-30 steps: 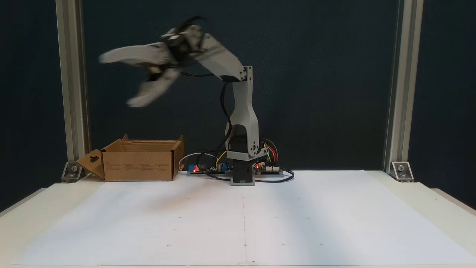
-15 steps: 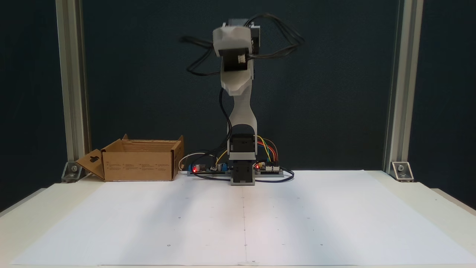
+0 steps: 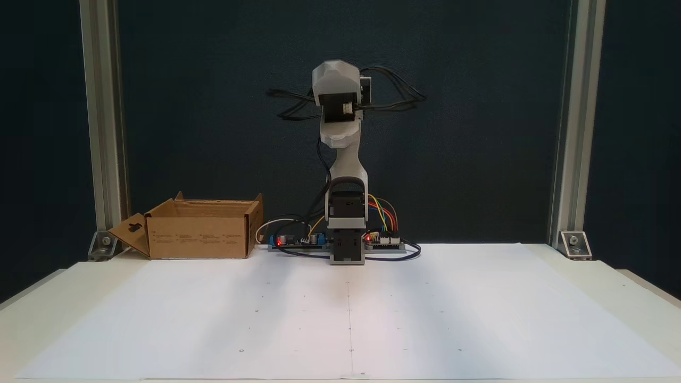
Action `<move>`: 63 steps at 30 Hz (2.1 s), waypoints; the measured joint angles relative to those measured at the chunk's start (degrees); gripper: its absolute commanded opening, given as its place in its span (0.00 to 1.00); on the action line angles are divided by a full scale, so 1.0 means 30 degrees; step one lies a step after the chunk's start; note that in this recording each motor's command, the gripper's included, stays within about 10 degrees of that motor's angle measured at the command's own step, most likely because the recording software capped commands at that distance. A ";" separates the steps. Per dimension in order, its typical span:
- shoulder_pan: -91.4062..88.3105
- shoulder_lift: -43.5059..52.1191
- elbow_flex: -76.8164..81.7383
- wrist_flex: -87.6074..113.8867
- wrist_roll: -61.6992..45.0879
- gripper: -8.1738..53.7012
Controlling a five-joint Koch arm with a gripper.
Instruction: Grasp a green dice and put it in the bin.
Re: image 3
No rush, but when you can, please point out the grey pivoting gripper jaw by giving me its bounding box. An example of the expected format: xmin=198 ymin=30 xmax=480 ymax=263
xmin=312 ymin=60 xmax=362 ymax=108

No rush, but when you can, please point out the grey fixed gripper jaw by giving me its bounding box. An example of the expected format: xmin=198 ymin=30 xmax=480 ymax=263
xmin=318 ymin=113 xmax=363 ymax=149

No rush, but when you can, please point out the red jumper wire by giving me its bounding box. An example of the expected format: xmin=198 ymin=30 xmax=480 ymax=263
xmin=369 ymin=202 xmax=397 ymax=235

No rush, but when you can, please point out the controller board with connectors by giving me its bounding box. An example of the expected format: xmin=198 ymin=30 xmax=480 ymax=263
xmin=364 ymin=231 xmax=406 ymax=252

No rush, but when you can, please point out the black power cable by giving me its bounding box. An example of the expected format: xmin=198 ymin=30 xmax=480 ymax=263
xmin=277 ymin=240 xmax=422 ymax=262

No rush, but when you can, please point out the aluminium frame post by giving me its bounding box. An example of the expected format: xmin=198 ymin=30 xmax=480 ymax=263
xmin=547 ymin=0 xmax=607 ymax=251
xmin=79 ymin=0 xmax=131 ymax=251

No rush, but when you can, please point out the blue circuit board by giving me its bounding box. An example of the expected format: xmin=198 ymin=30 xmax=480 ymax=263
xmin=268 ymin=230 xmax=330 ymax=252

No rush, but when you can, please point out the metal corner bracket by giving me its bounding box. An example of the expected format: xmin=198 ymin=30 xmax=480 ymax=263
xmin=559 ymin=230 xmax=593 ymax=261
xmin=88 ymin=230 xmax=119 ymax=261

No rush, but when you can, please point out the orange jumper wire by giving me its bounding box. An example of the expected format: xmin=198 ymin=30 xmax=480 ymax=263
xmin=374 ymin=197 xmax=400 ymax=235

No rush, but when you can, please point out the green jumper wire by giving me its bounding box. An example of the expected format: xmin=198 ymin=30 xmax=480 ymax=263
xmin=371 ymin=200 xmax=390 ymax=235

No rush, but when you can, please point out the brown cardboard box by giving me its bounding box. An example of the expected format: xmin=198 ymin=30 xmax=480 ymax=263
xmin=109 ymin=191 xmax=264 ymax=260

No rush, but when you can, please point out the white cable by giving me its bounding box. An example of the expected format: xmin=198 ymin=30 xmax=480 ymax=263
xmin=255 ymin=218 xmax=300 ymax=245

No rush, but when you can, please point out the black motor cable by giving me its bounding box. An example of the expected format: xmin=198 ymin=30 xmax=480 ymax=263
xmin=304 ymin=136 xmax=335 ymax=237
xmin=265 ymin=88 xmax=321 ymax=121
xmin=361 ymin=65 xmax=427 ymax=113

